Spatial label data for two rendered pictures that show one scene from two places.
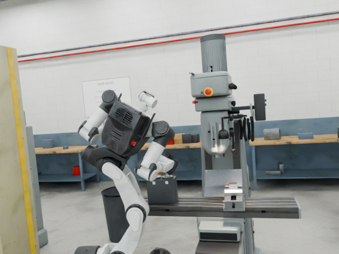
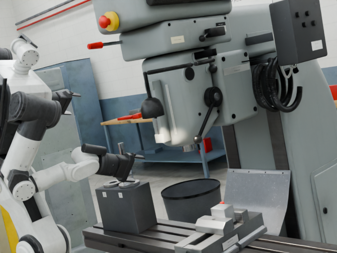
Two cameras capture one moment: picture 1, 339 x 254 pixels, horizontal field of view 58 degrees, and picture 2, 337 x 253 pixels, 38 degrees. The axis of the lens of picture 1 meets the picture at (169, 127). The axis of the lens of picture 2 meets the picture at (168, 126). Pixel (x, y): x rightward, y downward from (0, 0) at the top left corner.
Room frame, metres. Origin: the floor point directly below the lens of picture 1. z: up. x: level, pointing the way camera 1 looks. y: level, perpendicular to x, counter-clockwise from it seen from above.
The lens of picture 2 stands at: (0.79, -1.21, 1.59)
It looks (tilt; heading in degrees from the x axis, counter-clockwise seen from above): 7 degrees down; 33
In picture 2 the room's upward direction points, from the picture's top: 11 degrees counter-clockwise
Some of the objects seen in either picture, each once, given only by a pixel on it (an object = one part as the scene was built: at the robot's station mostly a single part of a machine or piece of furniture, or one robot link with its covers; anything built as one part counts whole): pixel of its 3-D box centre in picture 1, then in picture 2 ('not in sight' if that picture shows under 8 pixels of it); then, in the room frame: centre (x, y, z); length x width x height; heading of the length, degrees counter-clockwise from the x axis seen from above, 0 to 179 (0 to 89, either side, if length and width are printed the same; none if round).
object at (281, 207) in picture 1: (212, 206); (195, 247); (2.28, -0.27, 0.90); 1.24 x 0.23 x 0.08; 75
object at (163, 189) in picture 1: (162, 188); (125, 204); (2.37, 0.09, 1.04); 0.22 x 0.12 x 0.20; 81
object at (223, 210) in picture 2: (233, 187); (222, 214); (2.23, -0.44, 1.05); 0.06 x 0.05 x 0.06; 77
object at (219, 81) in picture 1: (212, 85); (163, 1); (2.27, -0.34, 1.81); 0.47 x 0.26 x 0.16; 165
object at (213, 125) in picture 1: (214, 136); (158, 111); (2.15, -0.31, 1.45); 0.04 x 0.04 x 0.21; 75
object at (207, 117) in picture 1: (215, 131); (180, 98); (2.26, -0.34, 1.47); 0.21 x 0.19 x 0.32; 75
